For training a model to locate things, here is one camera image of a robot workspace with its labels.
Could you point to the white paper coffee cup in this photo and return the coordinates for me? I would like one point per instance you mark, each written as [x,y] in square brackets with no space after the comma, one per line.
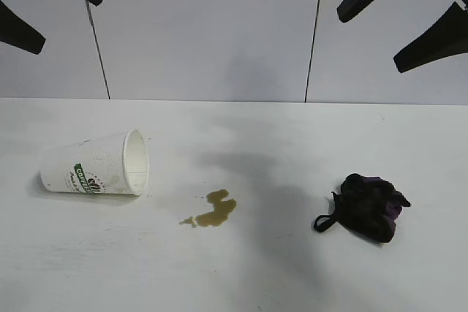
[91,158]

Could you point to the dark purple cloth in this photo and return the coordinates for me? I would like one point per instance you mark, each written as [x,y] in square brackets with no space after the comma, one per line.
[365,209]

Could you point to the brown coffee spill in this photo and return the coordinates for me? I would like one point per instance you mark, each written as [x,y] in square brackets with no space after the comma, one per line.
[215,217]

